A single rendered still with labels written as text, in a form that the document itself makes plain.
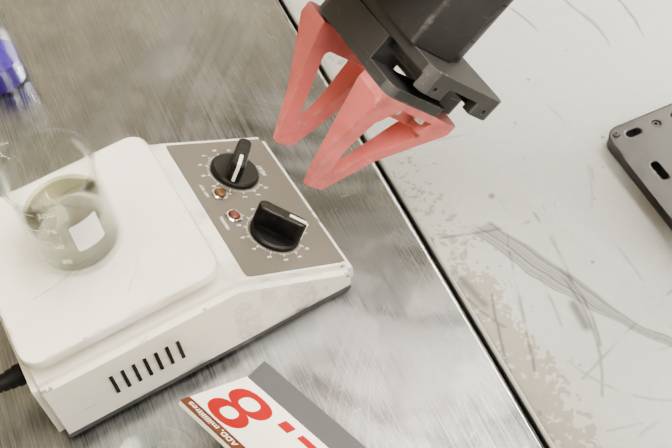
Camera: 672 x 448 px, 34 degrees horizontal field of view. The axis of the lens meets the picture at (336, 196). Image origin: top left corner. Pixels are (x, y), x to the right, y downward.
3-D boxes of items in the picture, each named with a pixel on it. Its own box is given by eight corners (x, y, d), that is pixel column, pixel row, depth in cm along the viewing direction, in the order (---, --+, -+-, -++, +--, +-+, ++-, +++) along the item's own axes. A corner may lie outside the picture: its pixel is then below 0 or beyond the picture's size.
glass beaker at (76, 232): (145, 219, 64) (109, 131, 57) (102, 295, 61) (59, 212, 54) (56, 195, 65) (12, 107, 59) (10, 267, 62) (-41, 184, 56)
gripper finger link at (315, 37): (282, 193, 54) (404, 53, 51) (221, 101, 58) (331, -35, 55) (362, 215, 60) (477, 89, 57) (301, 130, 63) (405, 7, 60)
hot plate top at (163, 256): (143, 138, 68) (140, 129, 67) (226, 275, 61) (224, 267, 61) (-39, 224, 65) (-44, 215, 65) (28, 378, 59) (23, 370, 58)
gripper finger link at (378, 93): (290, 204, 54) (413, 63, 51) (227, 111, 58) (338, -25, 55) (370, 225, 59) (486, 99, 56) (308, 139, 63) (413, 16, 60)
